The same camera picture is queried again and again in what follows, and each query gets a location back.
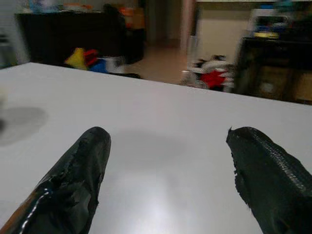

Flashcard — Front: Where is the red and white toy pile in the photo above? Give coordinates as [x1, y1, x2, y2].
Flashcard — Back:
[181, 55, 236, 93]

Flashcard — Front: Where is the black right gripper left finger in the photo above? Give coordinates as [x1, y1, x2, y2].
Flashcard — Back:
[0, 126, 112, 234]

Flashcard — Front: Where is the long black cabinet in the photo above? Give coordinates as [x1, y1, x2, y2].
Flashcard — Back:
[15, 10, 145, 67]

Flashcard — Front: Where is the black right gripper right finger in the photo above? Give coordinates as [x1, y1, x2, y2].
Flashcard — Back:
[226, 125, 312, 234]

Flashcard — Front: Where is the black shelf unit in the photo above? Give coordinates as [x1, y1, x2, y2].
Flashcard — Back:
[234, 36, 312, 106]

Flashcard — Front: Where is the yellow soft toy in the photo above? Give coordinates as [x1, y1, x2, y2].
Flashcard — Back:
[64, 47, 87, 70]

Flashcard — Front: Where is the red soft toy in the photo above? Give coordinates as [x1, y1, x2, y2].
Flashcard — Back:
[84, 49, 100, 67]

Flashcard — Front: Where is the orange box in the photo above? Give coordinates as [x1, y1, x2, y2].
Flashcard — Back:
[119, 7, 145, 29]

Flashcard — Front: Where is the blue soft toy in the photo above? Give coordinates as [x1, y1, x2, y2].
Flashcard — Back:
[88, 59, 109, 74]

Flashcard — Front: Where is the white folding table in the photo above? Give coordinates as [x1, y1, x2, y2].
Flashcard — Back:
[0, 61, 312, 234]

